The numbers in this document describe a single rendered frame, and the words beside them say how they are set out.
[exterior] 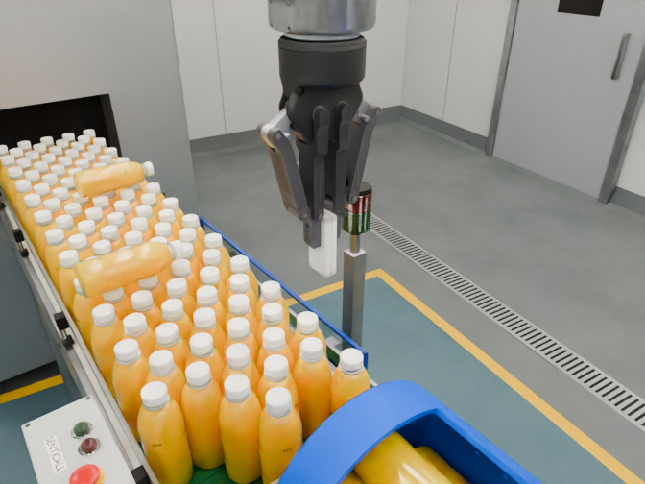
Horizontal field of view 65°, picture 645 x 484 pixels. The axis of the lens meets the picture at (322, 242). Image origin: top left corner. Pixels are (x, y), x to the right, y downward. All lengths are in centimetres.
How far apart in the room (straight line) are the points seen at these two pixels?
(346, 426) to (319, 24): 42
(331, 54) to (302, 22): 3
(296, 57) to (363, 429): 40
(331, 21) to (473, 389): 215
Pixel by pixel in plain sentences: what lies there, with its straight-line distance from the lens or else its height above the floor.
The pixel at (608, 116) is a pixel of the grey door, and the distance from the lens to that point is 432.
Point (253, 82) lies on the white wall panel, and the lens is 505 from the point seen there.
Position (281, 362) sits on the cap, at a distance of 86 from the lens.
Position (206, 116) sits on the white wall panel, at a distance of 496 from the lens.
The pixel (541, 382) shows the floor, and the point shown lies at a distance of 257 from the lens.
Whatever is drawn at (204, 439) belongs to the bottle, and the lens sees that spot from 94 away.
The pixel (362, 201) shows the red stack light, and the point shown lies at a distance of 107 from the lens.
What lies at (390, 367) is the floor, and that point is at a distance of 246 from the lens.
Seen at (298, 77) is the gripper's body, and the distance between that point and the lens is 44.
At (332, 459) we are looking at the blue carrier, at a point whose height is 122.
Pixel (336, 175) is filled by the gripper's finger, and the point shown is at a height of 151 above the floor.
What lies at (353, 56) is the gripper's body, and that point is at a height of 162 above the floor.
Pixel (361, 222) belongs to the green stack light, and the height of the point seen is 119.
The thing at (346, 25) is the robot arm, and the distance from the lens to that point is 42.
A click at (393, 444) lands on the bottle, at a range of 64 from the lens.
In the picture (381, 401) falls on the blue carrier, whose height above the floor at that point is 123.
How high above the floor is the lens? 170
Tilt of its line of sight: 30 degrees down
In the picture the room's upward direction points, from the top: straight up
